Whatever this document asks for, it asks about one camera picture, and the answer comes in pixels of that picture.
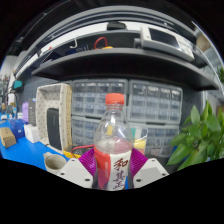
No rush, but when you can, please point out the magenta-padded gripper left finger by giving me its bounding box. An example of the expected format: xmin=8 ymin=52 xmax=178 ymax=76
xmin=57 ymin=147 xmax=98 ymax=190

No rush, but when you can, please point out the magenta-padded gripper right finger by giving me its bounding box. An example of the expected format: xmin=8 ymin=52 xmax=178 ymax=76
xmin=128 ymin=148 xmax=170 ymax=190

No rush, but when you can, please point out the clear red-capped drink bottle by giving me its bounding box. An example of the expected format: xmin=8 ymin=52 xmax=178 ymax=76
xmin=93 ymin=92 xmax=134 ymax=192

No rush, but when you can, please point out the yellow multimeter with red leads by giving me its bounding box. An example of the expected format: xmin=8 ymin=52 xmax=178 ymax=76
xmin=63 ymin=144 xmax=95 ymax=159

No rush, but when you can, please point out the grey small-parts drawer cabinet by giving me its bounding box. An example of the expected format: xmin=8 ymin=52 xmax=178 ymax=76
xmin=71 ymin=115 xmax=101 ymax=148
xmin=71 ymin=78 xmax=129 ymax=117
xmin=131 ymin=123 xmax=179 ymax=158
xmin=127 ymin=79 xmax=184 ymax=125

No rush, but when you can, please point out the black device in basket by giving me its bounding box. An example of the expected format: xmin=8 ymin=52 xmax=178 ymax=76
xmin=46 ymin=107 xmax=63 ymax=151

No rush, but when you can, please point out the white carton box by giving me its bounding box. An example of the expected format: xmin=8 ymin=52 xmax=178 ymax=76
xmin=23 ymin=123 xmax=40 ymax=144

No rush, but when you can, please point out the green plant in white pot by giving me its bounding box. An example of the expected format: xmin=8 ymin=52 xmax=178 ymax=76
xmin=166 ymin=101 xmax=224 ymax=171

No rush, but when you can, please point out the white perforated basket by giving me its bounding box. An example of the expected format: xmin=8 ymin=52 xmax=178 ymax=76
xmin=34 ymin=83 xmax=73 ymax=155

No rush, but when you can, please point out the blue box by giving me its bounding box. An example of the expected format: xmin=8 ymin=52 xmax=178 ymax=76
xmin=9 ymin=118 xmax=26 ymax=139

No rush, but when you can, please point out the dark grey box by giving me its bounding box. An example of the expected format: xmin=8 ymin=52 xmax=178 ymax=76
xmin=28 ymin=97 xmax=38 ymax=126

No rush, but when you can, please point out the brown cardboard box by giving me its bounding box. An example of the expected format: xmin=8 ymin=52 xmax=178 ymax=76
xmin=0 ymin=127 xmax=18 ymax=149

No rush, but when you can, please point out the purple box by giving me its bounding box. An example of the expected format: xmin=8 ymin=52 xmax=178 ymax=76
xmin=21 ymin=101 xmax=30 ymax=124

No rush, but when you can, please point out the dark workbench shelf with instruments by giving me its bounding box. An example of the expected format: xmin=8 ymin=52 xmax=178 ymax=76
xmin=13 ymin=5 xmax=221 ymax=92

